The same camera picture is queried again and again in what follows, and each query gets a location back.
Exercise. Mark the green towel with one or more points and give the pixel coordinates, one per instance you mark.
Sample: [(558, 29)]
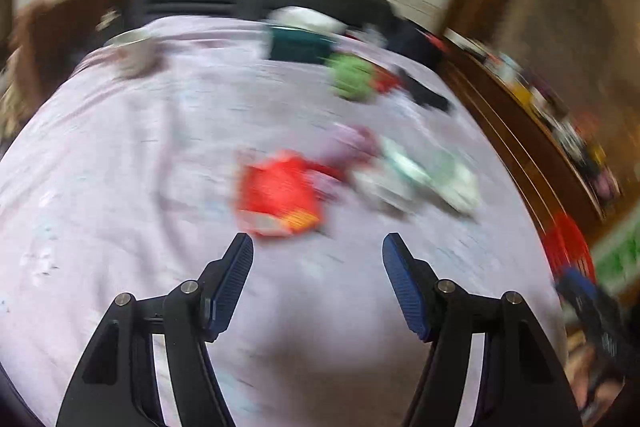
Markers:
[(352, 77)]

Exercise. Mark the teal white tissue pack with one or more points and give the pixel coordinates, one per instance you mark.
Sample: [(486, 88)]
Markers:
[(405, 162)]

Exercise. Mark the white cup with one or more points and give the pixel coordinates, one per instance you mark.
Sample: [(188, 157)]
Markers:
[(135, 57)]

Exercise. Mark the wooden cabinet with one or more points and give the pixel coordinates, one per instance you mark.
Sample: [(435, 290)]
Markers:
[(525, 32)]

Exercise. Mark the pink red wrapper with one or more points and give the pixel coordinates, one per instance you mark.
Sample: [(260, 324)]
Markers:
[(352, 147)]

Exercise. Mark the red pouch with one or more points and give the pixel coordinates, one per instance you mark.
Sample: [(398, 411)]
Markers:
[(387, 82)]

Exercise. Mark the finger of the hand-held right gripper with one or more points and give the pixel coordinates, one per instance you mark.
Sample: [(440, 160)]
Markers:
[(582, 292)]

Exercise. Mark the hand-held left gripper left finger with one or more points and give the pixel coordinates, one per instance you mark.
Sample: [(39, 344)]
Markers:
[(232, 277)]

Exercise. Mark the dark green tissue box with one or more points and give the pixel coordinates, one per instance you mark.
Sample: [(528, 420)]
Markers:
[(295, 47)]

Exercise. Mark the purple floral tablecloth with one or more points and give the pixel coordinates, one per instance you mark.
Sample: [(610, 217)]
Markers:
[(125, 187)]

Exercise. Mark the white green packet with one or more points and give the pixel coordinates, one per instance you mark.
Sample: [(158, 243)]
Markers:
[(380, 192)]

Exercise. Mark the bamboo print glass panel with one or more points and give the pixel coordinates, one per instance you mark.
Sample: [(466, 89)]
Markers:
[(617, 259)]

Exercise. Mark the black gun-shaped tool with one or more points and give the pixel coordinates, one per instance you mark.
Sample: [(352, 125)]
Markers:
[(427, 94)]

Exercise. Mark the white glove green cuff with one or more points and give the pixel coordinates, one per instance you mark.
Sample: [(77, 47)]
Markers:
[(457, 187)]

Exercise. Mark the red plastic basket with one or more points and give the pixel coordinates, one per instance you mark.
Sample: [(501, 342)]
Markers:
[(567, 247)]

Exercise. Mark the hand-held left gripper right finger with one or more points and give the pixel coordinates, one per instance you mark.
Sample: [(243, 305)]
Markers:
[(405, 292)]

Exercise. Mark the torn red small box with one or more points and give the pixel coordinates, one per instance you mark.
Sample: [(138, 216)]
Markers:
[(277, 194)]

